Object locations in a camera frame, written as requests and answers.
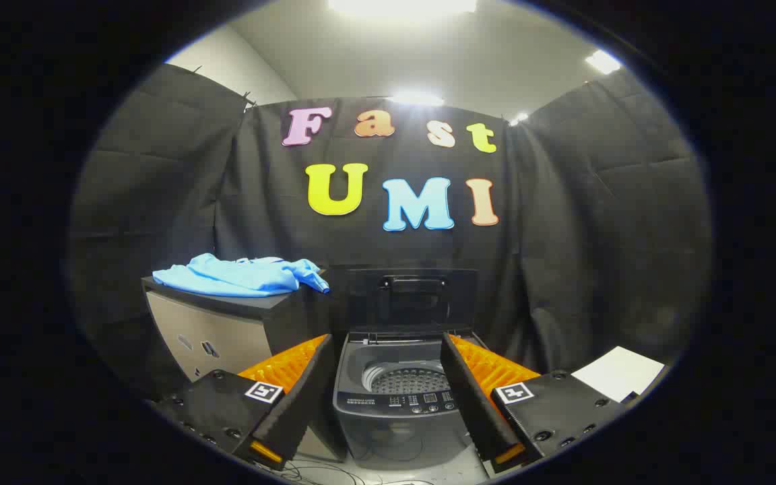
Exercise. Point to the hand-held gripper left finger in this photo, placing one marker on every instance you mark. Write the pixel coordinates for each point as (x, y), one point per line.
(297, 404)

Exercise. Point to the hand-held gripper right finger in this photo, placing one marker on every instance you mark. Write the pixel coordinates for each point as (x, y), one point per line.
(475, 404)

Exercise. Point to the grey washing machine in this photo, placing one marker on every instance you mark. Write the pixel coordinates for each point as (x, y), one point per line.
(395, 431)

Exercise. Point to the light blue polo shirt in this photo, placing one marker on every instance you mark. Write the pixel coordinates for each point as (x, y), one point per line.
(240, 276)

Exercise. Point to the beige cabinet with dark top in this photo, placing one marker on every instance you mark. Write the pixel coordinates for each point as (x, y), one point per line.
(213, 337)

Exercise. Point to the white paper sheet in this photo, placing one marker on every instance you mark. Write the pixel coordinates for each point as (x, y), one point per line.
(620, 374)

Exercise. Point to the black backdrop cloth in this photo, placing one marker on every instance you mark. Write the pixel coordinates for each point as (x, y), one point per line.
(260, 202)

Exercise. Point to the ceiling light panel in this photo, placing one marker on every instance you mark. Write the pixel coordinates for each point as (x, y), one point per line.
(401, 4)
(518, 119)
(602, 61)
(415, 99)

